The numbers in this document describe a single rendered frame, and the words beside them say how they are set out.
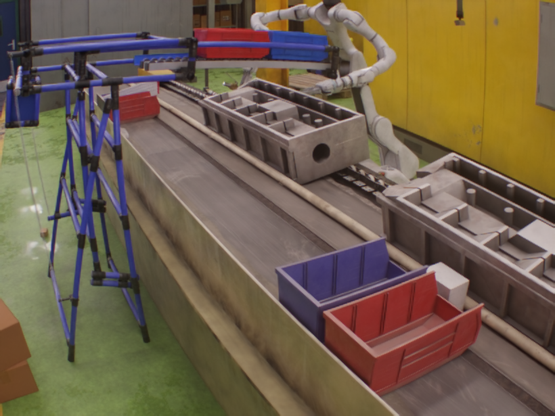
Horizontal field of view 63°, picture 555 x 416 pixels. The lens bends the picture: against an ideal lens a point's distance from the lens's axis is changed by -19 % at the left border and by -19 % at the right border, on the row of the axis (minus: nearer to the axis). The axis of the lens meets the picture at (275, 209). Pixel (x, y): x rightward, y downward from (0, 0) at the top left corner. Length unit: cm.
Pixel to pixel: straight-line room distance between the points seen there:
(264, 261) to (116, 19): 703
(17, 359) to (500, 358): 185
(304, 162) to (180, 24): 672
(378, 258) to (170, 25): 742
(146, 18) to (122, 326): 640
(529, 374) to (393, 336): 38
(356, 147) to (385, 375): 134
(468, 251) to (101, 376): 165
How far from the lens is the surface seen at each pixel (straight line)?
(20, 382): 233
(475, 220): 152
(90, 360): 248
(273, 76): 676
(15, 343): 224
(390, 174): 350
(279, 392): 137
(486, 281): 139
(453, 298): 136
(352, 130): 220
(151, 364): 241
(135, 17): 842
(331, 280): 137
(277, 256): 163
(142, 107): 333
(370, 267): 144
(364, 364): 105
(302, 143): 209
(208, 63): 225
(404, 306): 127
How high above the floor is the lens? 153
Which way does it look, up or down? 24 degrees down
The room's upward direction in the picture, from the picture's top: 1 degrees counter-clockwise
